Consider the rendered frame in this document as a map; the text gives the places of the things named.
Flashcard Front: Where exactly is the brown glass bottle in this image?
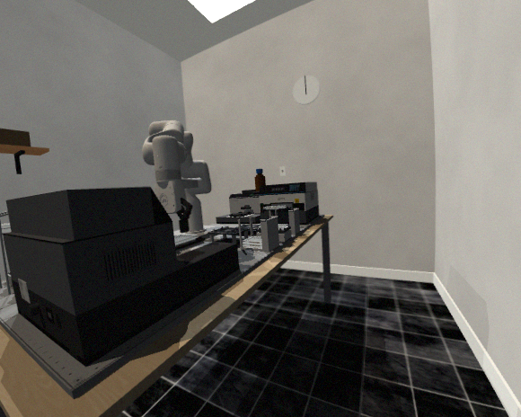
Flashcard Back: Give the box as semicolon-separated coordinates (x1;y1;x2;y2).
255;176;266;191

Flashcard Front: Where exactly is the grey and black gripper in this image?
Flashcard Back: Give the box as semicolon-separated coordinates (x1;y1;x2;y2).
155;179;193;233

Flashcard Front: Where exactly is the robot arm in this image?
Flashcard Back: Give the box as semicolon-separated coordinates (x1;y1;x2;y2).
142;120;212;234

